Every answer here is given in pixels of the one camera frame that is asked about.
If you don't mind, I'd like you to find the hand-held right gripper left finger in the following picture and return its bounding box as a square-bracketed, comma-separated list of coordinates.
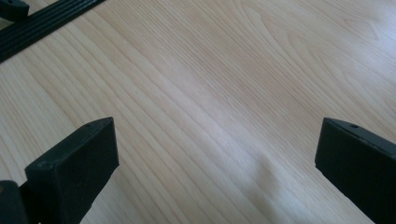
[19, 117, 120, 224]

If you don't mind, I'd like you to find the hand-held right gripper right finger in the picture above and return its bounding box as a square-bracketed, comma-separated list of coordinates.
[314, 117, 396, 224]

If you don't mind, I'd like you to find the row of black sticks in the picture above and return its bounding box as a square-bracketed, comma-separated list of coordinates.
[0, 0, 107, 64]

